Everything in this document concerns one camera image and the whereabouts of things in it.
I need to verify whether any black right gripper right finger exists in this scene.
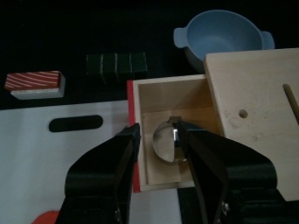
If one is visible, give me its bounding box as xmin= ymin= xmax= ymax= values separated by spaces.
xmin=177 ymin=119 xmax=299 ymax=224

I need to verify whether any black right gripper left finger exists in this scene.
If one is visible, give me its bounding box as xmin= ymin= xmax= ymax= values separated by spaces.
xmin=55 ymin=122 xmax=143 ymax=224

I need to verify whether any light wooden drawer cabinet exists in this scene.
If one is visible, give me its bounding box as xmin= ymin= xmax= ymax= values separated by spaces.
xmin=203 ymin=47 xmax=299 ymax=202

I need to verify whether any orange-red toy dough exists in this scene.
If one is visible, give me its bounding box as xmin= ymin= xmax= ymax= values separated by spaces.
xmin=31 ymin=210 xmax=62 ymax=224

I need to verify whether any wooden drawer with red front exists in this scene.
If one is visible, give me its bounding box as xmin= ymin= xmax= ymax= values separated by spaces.
xmin=126 ymin=73 xmax=225 ymax=193

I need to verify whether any white cutting board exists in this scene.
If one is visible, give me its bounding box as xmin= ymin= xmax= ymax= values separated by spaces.
xmin=0 ymin=100 xmax=183 ymax=224

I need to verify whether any red striped toy sushi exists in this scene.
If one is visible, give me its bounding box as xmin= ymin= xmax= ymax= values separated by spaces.
xmin=4 ymin=70 xmax=67 ymax=101

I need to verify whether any dark green toy block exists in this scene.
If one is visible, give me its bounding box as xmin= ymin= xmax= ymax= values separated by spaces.
xmin=86 ymin=52 xmax=150 ymax=85

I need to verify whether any light blue toy pot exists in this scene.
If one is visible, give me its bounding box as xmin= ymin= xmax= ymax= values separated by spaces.
xmin=173 ymin=9 xmax=277 ymax=74

